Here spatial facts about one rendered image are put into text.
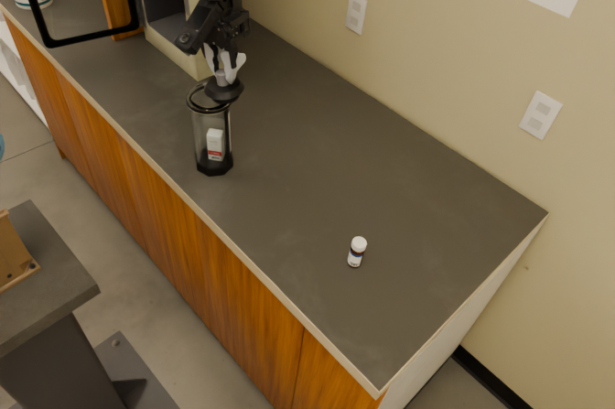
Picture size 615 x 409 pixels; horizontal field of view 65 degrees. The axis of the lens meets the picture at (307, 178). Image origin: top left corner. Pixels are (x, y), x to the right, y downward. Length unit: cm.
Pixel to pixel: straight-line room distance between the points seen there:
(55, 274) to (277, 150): 63
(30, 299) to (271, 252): 51
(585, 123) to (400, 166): 46
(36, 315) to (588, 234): 132
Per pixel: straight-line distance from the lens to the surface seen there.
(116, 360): 209
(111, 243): 241
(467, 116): 145
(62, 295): 115
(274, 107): 151
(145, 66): 172
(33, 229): 129
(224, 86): 111
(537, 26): 128
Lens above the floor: 187
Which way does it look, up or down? 46 degrees down
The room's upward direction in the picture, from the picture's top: 7 degrees clockwise
